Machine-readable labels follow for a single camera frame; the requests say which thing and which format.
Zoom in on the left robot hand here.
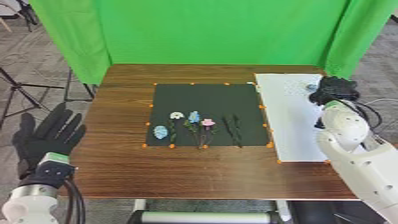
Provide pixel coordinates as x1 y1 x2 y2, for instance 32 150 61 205
11 102 89 181

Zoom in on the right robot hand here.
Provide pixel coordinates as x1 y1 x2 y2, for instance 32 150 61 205
308 75 363 107

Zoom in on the white sheet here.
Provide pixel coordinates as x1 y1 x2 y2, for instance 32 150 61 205
253 73 331 164

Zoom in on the black tripod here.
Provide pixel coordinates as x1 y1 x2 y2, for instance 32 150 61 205
0 67 68 129

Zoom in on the pale blue flower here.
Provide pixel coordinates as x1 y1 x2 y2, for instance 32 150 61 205
151 125 171 141

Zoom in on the green sprig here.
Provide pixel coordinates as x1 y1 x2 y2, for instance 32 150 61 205
221 114 239 141

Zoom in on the white flower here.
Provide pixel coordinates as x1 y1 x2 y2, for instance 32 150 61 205
167 111 187 145

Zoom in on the dark mat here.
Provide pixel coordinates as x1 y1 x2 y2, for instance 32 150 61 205
143 83 274 148

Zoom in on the pink flower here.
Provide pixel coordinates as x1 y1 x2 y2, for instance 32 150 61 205
199 117 219 146

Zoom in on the pale grey bar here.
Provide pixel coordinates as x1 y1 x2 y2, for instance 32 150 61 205
127 209 288 224

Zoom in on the black cable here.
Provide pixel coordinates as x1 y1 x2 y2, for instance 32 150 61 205
63 178 89 224
340 98 398 133

